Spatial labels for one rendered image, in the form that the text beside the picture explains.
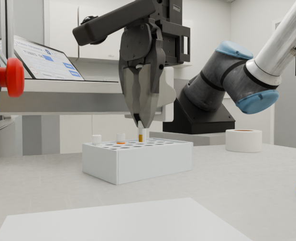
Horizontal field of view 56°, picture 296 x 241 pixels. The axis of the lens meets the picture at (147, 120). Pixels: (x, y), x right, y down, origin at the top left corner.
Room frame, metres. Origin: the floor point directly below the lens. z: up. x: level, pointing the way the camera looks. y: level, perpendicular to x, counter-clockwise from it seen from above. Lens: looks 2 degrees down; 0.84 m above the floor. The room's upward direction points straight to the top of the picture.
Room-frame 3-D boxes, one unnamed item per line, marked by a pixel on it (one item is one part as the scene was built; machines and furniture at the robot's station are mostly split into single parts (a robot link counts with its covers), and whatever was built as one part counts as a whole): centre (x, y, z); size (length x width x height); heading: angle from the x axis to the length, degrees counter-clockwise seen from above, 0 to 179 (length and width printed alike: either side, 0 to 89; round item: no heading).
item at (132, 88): (0.44, 0.01, 0.86); 0.06 x 0.03 x 0.09; 129
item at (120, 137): (0.39, 0.04, 0.79); 0.01 x 0.01 x 0.05
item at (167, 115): (0.69, 0.01, 0.87); 0.29 x 0.02 x 0.11; 21
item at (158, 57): (0.39, 0.00, 0.91); 0.05 x 0.02 x 0.09; 39
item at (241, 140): (0.57, -0.20, 0.78); 0.07 x 0.07 x 0.04
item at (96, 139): (0.36, 0.07, 0.79); 0.01 x 0.01 x 0.05
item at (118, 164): (0.37, 0.01, 0.78); 0.12 x 0.08 x 0.04; 129
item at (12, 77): (0.28, 0.14, 0.88); 0.04 x 0.03 x 0.04; 21
